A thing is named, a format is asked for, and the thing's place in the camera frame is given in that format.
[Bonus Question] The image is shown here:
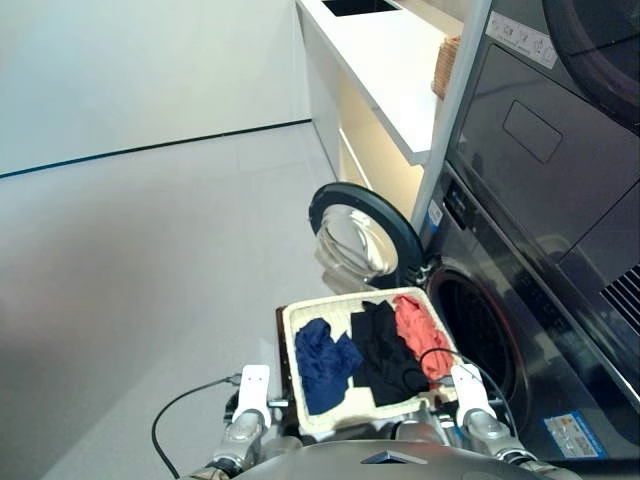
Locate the white shelf cabinet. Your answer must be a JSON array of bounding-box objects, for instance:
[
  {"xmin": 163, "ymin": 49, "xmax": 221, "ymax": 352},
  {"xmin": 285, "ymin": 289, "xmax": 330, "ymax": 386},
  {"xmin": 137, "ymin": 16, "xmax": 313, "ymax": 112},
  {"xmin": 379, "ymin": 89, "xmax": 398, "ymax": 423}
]
[{"xmin": 294, "ymin": 0, "xmax": 494, "ymax": 236}]

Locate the pale woven laundry basket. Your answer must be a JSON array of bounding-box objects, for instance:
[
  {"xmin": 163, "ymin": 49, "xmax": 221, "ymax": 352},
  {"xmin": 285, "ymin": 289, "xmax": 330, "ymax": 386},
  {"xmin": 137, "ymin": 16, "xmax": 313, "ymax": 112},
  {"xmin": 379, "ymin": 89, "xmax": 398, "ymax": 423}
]
[{"xmin": 281, "ymin": 287, "xmax": 464, "ymax": 434}]

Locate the small tan woven basket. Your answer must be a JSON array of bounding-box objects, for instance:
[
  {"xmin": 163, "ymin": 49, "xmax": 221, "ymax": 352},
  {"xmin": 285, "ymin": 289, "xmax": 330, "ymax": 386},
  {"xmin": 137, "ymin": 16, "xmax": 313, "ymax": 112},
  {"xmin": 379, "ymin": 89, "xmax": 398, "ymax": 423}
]
[{"xmin": 432, "ymin": 35, "xmax": 462, "ymax": 101}]

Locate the coral red garment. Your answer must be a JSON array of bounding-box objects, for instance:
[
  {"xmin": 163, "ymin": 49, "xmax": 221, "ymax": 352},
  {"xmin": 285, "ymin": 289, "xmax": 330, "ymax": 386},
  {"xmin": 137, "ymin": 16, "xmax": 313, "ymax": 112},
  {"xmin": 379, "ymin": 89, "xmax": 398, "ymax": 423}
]
[{"xmin": 393, "ymin": 294, "xmax": 454, "ymax": 392}]

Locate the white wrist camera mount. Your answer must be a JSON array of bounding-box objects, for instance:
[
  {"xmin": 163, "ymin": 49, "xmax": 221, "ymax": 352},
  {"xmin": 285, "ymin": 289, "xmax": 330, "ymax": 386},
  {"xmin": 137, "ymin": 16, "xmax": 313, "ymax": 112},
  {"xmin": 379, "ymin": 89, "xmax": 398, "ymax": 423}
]
[
  {"xmin": 449, "ymin": 364, "xmax": 491, "ymax": 426},
  {"xmin": 231, "ymin": 364, "xmax": 271, "ymax": 424}
]

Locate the large blue washer label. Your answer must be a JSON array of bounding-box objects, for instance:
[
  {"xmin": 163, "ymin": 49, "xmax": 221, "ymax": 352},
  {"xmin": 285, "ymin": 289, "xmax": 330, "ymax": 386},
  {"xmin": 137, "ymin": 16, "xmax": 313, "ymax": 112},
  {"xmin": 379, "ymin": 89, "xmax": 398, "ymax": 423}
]
[{"xmin": 543, "ymin": 410, "xmax": 609, "ymax": 459}]

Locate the grey stacked dryer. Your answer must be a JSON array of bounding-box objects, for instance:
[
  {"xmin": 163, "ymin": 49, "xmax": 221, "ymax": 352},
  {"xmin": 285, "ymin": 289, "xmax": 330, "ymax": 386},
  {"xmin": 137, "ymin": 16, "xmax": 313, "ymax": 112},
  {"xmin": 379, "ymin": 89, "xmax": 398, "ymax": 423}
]
[{"xmin": 446, "ymin": 0, "xmax": 640, "ymax": 401}]

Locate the navy blue garment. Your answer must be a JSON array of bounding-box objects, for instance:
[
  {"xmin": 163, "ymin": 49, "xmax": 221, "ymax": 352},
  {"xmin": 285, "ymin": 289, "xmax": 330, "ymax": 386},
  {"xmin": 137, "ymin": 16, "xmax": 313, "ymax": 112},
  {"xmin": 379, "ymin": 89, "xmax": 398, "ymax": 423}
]
[{"xmin": 294, "ymin": 319, "xmax": 365, "ymax": 416}]

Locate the round glass washer door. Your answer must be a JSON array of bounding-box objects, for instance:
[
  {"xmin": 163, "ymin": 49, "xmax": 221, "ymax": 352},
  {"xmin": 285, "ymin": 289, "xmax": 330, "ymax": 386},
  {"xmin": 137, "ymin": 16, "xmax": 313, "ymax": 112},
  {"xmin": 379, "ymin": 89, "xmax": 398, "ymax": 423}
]
[{"xmin": 307, "ymin": 182, "xmax": 426, "ymax": 291}]

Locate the black garment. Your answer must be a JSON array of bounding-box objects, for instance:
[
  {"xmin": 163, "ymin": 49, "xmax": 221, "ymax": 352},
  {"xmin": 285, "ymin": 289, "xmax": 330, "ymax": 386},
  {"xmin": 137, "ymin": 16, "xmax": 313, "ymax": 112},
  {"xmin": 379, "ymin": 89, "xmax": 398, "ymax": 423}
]
[{"xmin": 349, "ymin": 299, "xmax": 431, "ymax": 407}]

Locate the white instruction label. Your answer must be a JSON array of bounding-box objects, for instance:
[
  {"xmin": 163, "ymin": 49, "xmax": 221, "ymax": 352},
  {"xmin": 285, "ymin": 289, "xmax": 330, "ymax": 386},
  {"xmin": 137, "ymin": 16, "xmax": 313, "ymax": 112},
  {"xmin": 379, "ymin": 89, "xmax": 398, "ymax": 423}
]
[{"xmin": 484, "ymin": 10, "xmax": 559, "ymax": 70}]

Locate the silver robot torso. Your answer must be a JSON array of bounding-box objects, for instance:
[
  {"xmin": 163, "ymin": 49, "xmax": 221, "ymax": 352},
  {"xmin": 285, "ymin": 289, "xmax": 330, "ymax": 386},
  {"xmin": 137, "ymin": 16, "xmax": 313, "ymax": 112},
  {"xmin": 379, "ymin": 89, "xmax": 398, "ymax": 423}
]
[{"xmin": 259, "ymin": 422, "xmax": 541, "ymax": 480}]

